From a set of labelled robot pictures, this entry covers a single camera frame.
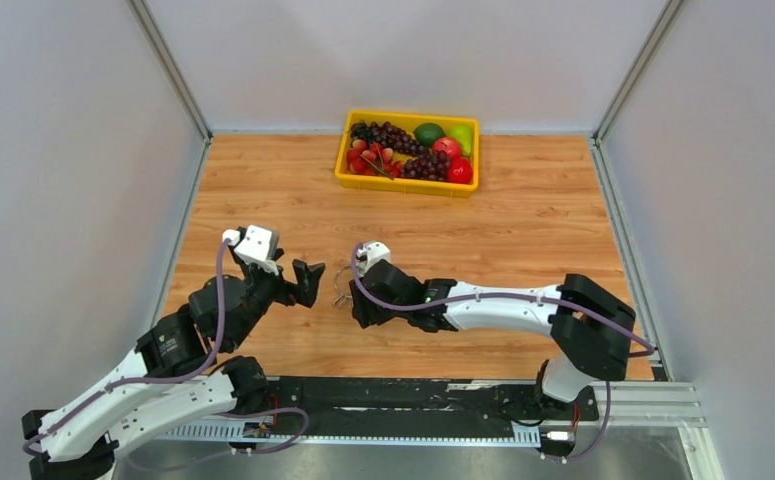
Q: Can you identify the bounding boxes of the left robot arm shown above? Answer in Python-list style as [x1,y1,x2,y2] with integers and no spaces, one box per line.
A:
[21,244,325,479]

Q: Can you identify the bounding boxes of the green avocado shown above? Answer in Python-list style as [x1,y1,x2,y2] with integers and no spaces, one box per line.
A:
[413,122,446,148]

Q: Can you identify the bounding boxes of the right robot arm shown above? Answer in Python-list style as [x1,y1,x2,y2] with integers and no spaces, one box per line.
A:
[350,260,637,418]

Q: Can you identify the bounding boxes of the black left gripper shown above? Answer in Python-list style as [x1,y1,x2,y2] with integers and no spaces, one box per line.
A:
[226,247,326,349]

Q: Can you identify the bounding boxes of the red apple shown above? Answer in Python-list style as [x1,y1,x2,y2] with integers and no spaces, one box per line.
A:
[431,136,463,159]

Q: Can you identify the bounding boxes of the dark grape bunch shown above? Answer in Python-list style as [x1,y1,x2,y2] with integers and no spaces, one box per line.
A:
[347,120,451,182]

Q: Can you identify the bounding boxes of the green pear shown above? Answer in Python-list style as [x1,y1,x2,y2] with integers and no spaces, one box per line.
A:
[448,124,474,157]

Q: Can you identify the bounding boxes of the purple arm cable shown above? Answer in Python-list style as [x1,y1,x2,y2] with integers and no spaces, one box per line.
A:
[21,239,310,458]
[350,243,657,465]

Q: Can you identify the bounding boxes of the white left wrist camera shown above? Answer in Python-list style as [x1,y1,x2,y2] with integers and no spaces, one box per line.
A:
[221,225,280,276]

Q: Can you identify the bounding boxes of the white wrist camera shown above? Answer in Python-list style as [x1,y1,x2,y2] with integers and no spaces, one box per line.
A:
[221,225,280,276]
[352,241,391,277]

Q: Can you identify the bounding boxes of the red tomato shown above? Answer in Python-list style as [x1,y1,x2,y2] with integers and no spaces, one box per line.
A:
[446,157,474,185]

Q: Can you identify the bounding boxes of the yellow fruit tray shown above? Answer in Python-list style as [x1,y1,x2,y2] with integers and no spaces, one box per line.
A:
[334,110,480,197]

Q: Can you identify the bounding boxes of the red strawberries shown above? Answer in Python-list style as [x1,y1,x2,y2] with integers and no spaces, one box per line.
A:
[345,138,404,179]

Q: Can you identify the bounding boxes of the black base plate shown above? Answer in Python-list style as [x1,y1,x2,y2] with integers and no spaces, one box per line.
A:
[234,376,600,437]

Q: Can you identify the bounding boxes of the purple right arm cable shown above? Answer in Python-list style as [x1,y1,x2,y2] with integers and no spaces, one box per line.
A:
[350,243,657,465]

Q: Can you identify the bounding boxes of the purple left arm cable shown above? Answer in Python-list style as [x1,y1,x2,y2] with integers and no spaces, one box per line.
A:
[21,239,310,458]

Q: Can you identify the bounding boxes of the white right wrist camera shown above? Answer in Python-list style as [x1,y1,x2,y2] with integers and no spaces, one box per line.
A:
[352,241,391,277]

